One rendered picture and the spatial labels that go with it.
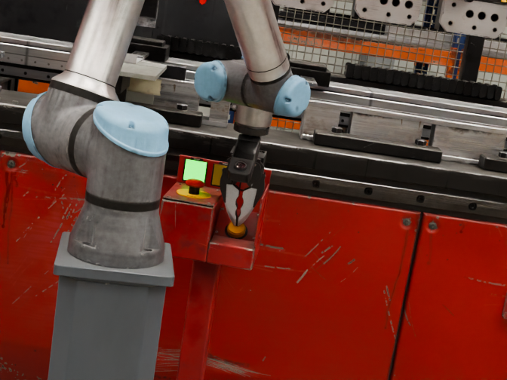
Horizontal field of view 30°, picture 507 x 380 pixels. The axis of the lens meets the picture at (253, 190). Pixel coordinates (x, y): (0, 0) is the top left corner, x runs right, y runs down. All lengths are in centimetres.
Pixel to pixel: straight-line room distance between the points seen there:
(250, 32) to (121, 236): 42
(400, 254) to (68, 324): 98
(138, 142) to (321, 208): 83
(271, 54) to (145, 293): 48
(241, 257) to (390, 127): 57
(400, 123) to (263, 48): 71
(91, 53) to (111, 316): 42
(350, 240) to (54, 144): 90
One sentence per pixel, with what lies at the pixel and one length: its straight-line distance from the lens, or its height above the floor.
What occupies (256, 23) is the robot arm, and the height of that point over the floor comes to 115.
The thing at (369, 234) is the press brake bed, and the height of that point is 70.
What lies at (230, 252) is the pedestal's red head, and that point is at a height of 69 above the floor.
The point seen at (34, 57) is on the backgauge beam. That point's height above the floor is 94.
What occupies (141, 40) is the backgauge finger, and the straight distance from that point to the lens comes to 246.
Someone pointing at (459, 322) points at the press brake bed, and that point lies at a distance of 229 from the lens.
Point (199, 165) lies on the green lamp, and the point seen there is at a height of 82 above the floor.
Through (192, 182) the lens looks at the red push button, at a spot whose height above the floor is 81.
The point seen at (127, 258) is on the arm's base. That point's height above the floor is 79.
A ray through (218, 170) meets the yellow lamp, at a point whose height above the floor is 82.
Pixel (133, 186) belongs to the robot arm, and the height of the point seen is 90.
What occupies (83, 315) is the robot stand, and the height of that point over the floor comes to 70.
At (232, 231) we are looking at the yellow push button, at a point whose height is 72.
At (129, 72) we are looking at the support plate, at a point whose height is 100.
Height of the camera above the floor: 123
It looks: 12 degrees down
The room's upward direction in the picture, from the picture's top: 9 degrees clockwise
